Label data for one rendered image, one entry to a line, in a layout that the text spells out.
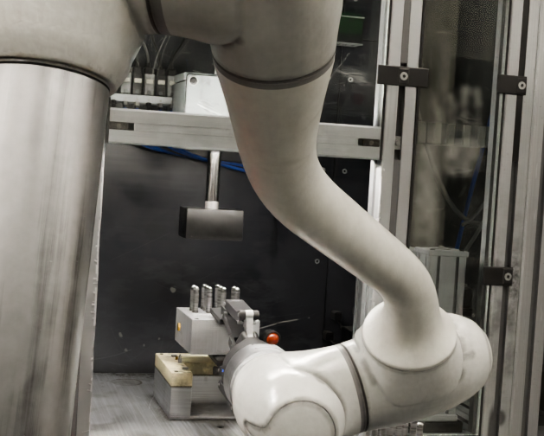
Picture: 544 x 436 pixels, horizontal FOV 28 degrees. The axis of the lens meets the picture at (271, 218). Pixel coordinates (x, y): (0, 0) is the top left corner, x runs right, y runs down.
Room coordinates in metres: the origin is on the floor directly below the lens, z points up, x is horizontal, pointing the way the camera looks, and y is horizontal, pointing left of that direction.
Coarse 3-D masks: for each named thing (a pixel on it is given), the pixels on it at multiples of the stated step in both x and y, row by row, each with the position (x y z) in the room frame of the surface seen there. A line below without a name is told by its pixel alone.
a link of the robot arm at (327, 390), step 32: (288, 352) 1.20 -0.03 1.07; (320, 352) 1.18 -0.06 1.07; (256, 384) 1.14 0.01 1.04; (288, 384) 1.11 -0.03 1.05; (320, 384) 1.12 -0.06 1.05; (352, 384) 1.15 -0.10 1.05; (256, 416) 1.11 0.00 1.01; (288, 416) 1.09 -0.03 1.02; (320, 416) 1.09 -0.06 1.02; (352, 416) 1.15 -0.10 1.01
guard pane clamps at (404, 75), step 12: (384, 72) 1.46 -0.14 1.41; (396, 72) 1.46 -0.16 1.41; (408, 72) 1.47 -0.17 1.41; (420, 72) 1.47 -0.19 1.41; (384, 84) 1.46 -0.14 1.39; (396, 84) 1.46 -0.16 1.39; (408, 84) 1.47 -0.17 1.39; (420, 84) 1.47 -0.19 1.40; (504, 84) 1.50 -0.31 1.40; (516, 84) 1.51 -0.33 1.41; (492, 276) 1.51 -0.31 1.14; (504, 276) 1.51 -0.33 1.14
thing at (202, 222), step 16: (208, 160) 1.61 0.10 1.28; (208, 176) 1.61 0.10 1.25; (208, 192) 1.61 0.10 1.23; (192, 208) 1.58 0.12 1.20; (208, 208) 1.60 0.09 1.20; (224, 208) 1.63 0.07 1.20; (192, 224) 1.58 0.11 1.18; (208, 224) 1.58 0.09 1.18; (224, 224) 1.59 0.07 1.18; (240, 224) 1.60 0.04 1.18; (240, 240) 1.60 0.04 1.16
